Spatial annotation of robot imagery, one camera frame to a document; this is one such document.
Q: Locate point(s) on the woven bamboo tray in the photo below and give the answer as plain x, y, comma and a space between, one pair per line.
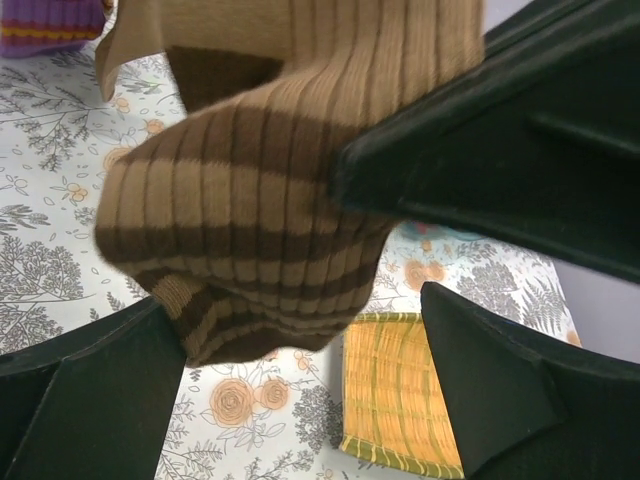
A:
394, 413

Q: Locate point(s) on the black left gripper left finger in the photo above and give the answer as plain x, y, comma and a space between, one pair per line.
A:
94, 403

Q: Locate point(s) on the brown cream striped sock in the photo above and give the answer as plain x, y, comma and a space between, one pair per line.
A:
224, 217

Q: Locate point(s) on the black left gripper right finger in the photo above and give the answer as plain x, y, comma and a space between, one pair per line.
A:
524, 405

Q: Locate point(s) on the purple striped sock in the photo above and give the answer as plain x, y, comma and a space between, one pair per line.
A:
33, 27

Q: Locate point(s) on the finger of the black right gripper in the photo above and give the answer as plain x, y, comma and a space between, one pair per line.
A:
537, 147

